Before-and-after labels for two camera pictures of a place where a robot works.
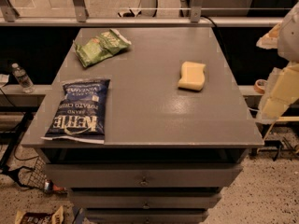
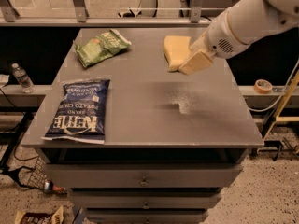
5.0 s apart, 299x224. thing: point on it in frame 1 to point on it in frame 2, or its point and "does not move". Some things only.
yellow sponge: [192, 76] to [176, 49]
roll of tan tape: [260, 86] does not move
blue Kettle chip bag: [79, 113] does not move
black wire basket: [26, 176] does not move
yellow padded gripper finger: [285, 92] to [220, 39]
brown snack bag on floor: [57, 217] does not move
